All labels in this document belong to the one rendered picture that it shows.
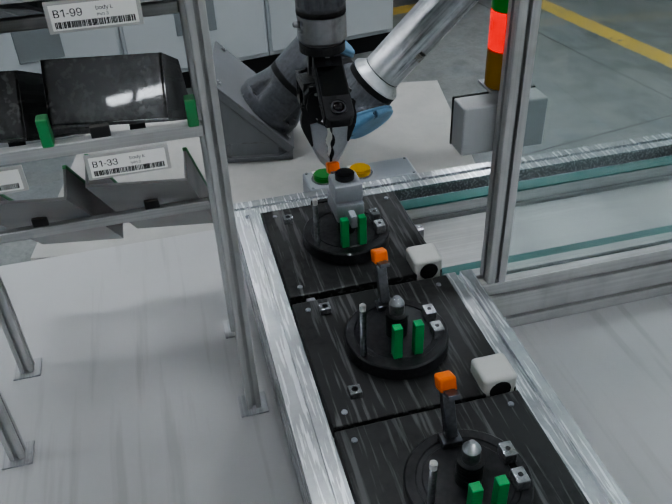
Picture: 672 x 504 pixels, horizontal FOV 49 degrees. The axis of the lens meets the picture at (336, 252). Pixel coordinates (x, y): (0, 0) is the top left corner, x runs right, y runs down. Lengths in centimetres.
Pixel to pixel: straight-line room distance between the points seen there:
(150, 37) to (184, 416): 320
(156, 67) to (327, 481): 50
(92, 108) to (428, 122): 110
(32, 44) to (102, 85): 319
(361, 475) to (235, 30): 356
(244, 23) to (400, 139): 260
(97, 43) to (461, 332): 330
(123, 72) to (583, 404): 75
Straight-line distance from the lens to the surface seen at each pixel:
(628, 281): 127
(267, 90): 163
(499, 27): 97
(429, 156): 166
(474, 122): 100
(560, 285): 120
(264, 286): 113
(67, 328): 129
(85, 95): 86
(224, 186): 85
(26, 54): 406
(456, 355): 100
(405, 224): 123
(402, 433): 90
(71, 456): 110
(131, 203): 108
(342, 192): 112
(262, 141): 165
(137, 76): 85
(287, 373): 99
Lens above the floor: 166
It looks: 36 degrees down
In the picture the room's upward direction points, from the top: 2 degrees counter-clockwise
